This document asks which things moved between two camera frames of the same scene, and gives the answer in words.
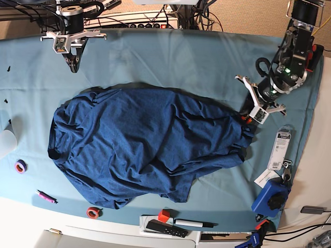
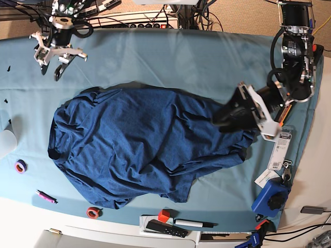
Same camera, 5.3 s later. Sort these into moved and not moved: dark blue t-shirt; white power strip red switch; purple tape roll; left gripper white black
Moved: left gripper white black
Not moved: purple tape roll; dark blue t-shirt; white power strip red switch
